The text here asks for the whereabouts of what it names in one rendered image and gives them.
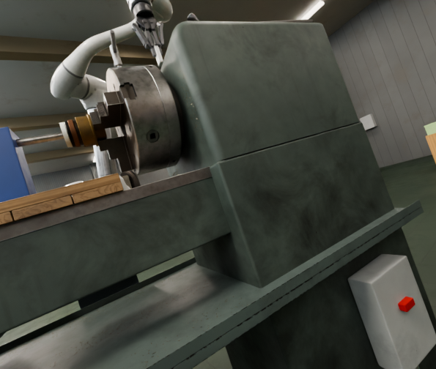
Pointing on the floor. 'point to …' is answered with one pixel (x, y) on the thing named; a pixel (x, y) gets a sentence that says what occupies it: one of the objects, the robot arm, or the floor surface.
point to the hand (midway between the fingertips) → (158, 56)
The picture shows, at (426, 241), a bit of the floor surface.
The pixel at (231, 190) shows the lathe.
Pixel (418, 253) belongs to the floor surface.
